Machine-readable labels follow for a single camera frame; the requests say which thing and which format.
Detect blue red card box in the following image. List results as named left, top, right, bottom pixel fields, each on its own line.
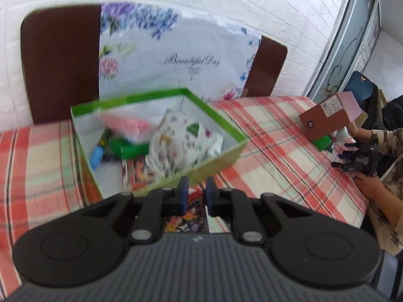
left=121, top=155, right=211, bottom=234

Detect floral drawstring pouch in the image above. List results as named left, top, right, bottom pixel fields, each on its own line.
left=146, top=109, right=224, bottom=182

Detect small green box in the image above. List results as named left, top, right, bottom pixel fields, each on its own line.
left=108, top=138, right=149, bottom=160

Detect plastic bag pink items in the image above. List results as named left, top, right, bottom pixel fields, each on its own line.
left=96, top=111, right=157, bottom=144

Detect large green open box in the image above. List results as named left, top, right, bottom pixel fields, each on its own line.
left=71, top=88, right=247, bottom=203

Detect brown pink cardboard box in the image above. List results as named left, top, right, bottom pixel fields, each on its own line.
left=299, top=91, right=362, bottom=142

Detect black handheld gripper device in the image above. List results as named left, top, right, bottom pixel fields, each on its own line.
left=331, top=142, right=378, bottom=177

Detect seated person floral clothes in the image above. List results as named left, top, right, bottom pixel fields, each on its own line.
left=347, top=96, right=402, bottom=256

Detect floral Beautiful Day pillow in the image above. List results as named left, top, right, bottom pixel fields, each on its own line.
left=98, top=3, right=262, bottom=101

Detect dark brown headboard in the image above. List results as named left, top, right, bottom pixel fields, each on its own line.
left=20, top=4, right=288, bottom=124

